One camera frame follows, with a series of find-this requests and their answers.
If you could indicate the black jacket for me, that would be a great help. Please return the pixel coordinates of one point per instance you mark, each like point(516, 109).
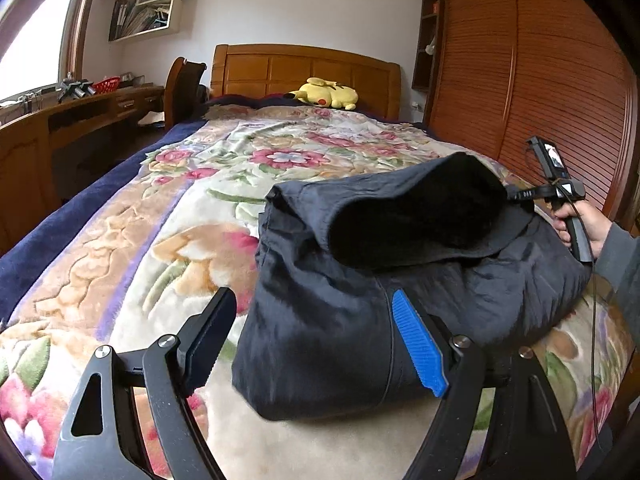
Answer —
point(325, 320)

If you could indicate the wooden open shelf unit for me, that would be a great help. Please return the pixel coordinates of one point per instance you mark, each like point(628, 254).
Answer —
point(425, 70)

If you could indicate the floral blanket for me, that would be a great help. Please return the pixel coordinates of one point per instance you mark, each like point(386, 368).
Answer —
point(200, 170)

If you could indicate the wooden desk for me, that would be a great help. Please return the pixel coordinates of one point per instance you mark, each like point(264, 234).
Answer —
point(25, 160)

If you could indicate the small white figurine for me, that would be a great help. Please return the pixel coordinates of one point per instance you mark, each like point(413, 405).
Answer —
point(430, 46)

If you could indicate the yellow plush toy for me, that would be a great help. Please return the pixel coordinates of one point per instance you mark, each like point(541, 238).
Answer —
point(320, 92)

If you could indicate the black desk gadget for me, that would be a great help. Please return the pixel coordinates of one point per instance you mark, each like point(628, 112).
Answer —
point(75, 90)

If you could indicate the wooden chair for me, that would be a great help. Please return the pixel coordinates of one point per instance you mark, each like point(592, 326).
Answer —
point(177, 85)

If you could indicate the person's right forearm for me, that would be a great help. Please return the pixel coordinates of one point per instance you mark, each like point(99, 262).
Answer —
point(622, 270)

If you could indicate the wooden slatted wardrobe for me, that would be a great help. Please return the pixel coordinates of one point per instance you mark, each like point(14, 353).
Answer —
point(500, 60)

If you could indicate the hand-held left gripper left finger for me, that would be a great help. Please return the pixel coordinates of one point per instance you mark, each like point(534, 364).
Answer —
point(215, 332)

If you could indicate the red basket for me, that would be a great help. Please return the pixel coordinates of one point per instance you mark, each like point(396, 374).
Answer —
point(107, 86)

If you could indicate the wooden bed headboard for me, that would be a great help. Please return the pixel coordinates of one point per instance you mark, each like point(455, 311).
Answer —
point(280, 67)

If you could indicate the person's right hand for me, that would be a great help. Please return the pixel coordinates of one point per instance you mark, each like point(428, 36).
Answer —
point(595, 232)

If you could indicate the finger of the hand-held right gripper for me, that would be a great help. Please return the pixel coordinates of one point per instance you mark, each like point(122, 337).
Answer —
point(522, 194)

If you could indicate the row of books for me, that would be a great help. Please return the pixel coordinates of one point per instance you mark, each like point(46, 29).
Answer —
point(130, 20)

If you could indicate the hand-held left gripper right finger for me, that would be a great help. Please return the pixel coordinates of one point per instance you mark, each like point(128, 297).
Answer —
point(420, 347)

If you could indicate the white wall shelf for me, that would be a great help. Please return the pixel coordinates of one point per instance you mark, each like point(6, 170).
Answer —
point(173, 20)

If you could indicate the window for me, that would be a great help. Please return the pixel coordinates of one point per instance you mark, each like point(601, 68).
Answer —
point(40, 35)

